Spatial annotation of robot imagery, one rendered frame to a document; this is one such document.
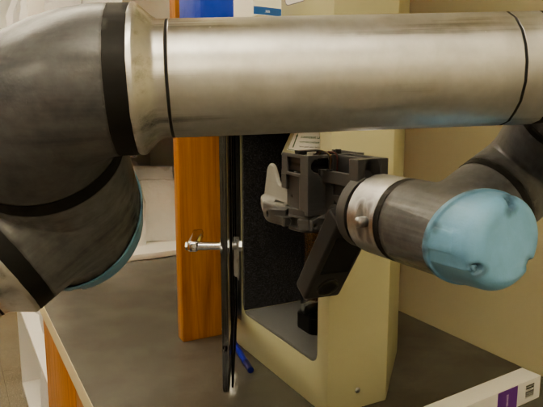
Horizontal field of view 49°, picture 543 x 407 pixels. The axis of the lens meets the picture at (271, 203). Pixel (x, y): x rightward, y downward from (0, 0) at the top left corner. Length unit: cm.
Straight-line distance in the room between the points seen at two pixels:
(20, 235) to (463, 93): 31
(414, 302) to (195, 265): 52
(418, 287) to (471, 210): 94
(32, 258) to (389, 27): 29
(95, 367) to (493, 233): 83
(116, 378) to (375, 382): 43
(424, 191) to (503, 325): 76
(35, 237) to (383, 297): 60
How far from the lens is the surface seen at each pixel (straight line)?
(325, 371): 93
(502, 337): 125
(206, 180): 116
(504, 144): 52
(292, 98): 37
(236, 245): 86
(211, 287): 120
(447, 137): 128
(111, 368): 113
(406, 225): 49
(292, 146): 96
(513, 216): 47
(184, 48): 37
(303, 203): 61
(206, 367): 111
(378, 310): 94
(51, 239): 46
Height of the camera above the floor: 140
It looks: 10 degrees down
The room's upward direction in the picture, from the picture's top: straight up
